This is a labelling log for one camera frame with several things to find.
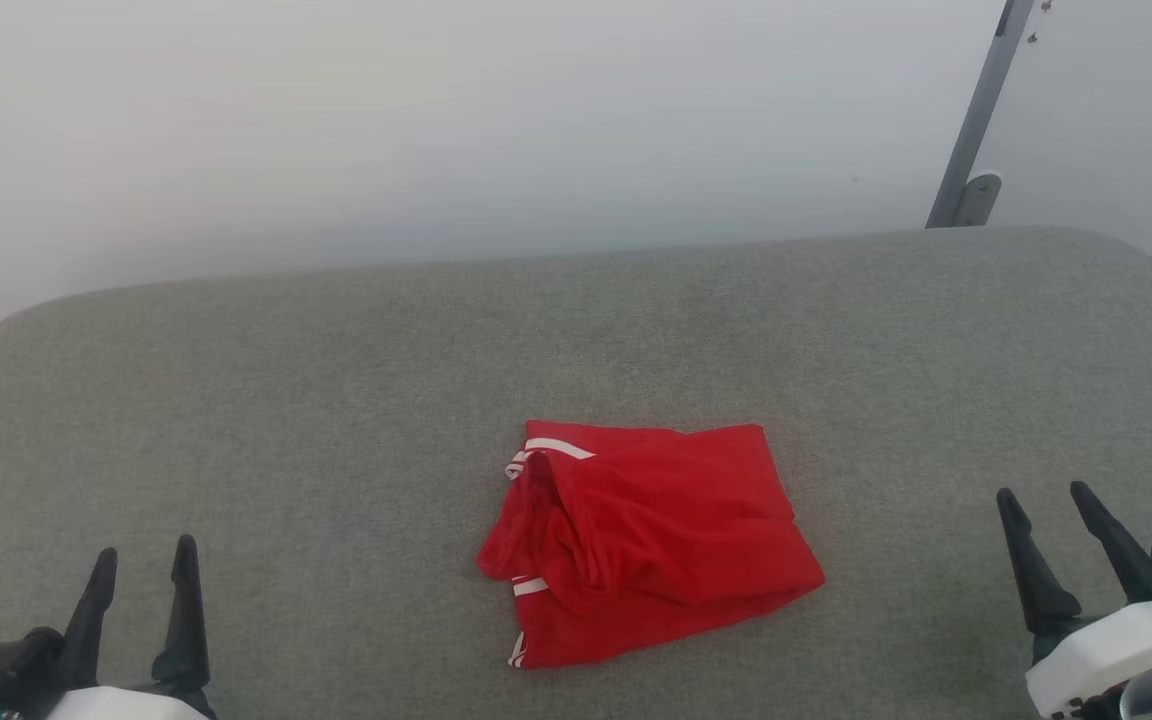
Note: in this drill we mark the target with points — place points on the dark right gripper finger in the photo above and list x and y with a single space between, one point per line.
1034 570
1116 545

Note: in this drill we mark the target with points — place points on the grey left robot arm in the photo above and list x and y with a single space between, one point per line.
136 716

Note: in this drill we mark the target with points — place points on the grey metal pole bracket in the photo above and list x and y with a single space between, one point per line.
976 200

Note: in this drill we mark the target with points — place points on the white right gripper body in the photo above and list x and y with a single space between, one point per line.
1106 655

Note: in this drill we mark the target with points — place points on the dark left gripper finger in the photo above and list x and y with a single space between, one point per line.
91 620
184 620

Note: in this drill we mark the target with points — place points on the red and white shirt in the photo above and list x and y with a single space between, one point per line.
656 540

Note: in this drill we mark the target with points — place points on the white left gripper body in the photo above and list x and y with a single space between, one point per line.
131 702

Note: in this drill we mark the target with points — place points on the grey fabric sofa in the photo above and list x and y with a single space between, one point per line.
336 450

